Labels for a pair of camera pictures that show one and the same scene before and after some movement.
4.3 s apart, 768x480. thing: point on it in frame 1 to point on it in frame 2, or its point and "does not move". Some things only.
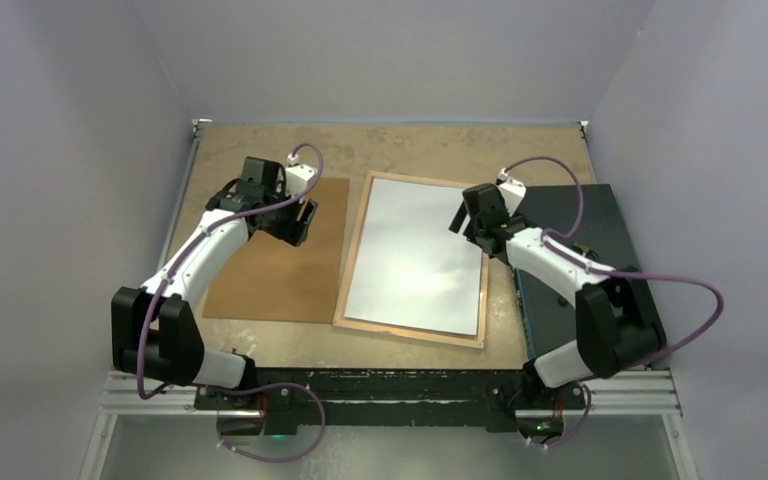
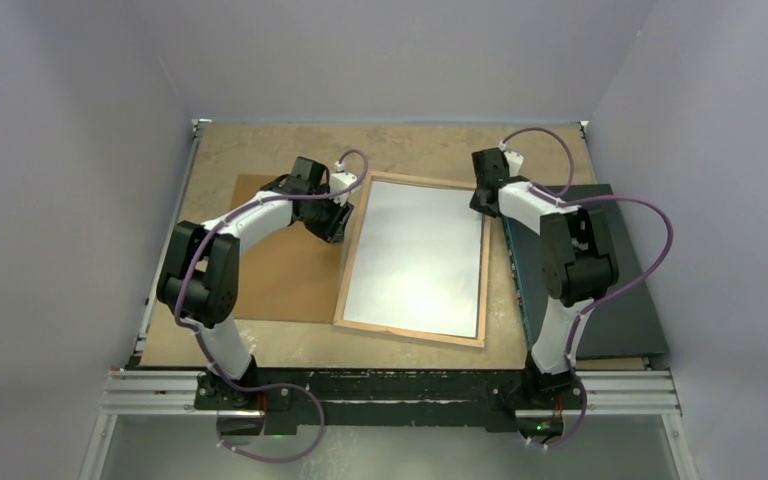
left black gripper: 295,229 to 333,230
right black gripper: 460,217 to 476,205
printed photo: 411,269 does not move
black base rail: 331,397 does not move
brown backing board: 274,280 does not move
